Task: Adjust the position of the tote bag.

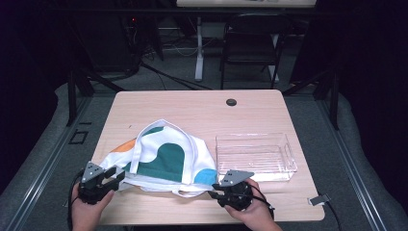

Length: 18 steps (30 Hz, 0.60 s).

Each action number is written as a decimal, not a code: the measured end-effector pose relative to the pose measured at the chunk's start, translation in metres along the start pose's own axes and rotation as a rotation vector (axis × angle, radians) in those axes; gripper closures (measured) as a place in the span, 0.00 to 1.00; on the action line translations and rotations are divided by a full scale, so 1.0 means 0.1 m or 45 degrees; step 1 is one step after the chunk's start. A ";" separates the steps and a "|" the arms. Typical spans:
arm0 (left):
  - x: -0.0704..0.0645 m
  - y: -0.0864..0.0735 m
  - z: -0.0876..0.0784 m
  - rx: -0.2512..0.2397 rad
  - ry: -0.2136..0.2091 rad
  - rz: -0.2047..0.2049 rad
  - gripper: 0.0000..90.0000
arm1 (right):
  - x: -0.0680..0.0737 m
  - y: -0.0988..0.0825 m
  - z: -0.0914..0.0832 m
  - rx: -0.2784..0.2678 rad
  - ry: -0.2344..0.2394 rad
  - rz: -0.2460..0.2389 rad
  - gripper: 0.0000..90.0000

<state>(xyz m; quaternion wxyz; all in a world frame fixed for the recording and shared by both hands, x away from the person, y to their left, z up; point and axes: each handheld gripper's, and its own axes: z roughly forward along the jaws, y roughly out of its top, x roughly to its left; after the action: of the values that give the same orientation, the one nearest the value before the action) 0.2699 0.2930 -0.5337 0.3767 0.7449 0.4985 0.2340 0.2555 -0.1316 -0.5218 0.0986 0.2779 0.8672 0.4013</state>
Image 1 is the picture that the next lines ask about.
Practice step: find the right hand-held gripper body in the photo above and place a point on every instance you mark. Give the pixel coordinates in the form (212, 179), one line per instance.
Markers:
(237, 194)

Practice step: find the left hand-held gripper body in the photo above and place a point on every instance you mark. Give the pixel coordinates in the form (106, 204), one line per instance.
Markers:
(93, 189)

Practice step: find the clear plastic box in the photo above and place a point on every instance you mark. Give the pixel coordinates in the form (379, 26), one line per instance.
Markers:
(256, 157)

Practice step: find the white tote bag coloured print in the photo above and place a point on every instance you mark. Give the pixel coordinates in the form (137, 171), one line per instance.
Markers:
(166, 160)

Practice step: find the person's right hand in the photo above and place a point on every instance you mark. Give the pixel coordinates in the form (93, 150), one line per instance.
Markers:
(256, 211)

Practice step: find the person's left hand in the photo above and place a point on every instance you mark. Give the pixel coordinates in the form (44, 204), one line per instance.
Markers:
(86, 215)

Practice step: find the grey clip on table edge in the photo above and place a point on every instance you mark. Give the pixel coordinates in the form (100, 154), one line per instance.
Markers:
(318, 200)

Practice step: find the black metal stand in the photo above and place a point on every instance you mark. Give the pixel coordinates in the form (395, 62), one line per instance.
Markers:
(334, 102)
(72, 96)

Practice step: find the white desk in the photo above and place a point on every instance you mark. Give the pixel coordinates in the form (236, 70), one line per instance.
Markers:
(199, 64)

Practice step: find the dark computer tower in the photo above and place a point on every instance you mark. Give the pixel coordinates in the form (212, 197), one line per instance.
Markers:
(106, 45)

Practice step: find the black folding chair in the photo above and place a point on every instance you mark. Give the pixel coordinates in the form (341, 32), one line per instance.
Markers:
(250, 35)

